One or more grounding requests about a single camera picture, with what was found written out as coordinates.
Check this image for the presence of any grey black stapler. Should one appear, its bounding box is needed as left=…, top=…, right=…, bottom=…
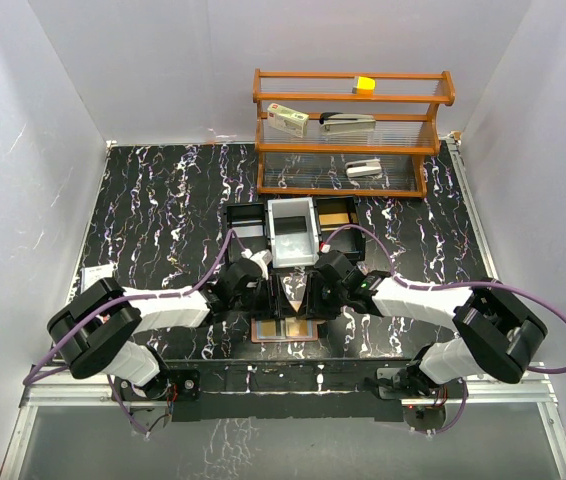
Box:
left=319, top=112, right=376, bottom=135

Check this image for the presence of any gold card with stripe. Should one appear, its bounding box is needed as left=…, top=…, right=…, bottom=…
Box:
left=256, top=320, right=286, bottom=340

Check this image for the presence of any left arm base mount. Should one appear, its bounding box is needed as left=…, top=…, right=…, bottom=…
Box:
left=106, top=368, right=202, bottom=439

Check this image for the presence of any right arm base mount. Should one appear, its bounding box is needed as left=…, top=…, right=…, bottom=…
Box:
left=362, top=367, right=469, bottom=426

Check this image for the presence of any yellow white small box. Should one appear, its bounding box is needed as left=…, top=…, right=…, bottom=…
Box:
left=352, top=76, right=376, bottom=95

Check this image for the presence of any grey card in tray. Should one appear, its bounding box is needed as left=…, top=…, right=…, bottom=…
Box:
left=233, top=225, right=264, bottom=238

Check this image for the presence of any orange wooden shelf rack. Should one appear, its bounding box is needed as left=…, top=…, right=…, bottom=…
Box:
left=252, top=69, right=456, bottom=199

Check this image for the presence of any white staples box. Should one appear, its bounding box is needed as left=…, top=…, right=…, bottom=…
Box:
left=267, top=103, right=309, bottom=138

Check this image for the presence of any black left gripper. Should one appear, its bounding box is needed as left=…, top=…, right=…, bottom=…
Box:
left=230, top=275, right=296, bottom=321

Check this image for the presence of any white hole punch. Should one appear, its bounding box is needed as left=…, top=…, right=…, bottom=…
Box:
left=345, top=158, right=383, bottom=178

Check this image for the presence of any white paper label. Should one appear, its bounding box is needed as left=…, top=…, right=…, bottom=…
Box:
left=80, top=264, right=115, bottom=292

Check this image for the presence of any black white organizer tray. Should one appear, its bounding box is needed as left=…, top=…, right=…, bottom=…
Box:
left=223, top=196, right=359, bottom=269

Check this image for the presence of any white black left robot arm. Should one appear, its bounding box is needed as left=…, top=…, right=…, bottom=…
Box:
left=47, top=249, right=274, bottom=399

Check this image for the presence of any gold card in tray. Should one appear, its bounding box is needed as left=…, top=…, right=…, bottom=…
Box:
left=319, top=211, right=358, bottom=231

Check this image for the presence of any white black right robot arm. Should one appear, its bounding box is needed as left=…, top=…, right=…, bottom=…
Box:
left=297, top=251, right=548, bottom=398

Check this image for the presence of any pink leather card holder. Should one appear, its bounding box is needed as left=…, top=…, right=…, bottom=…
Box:
left=251, top=318, right=319, bottom=343

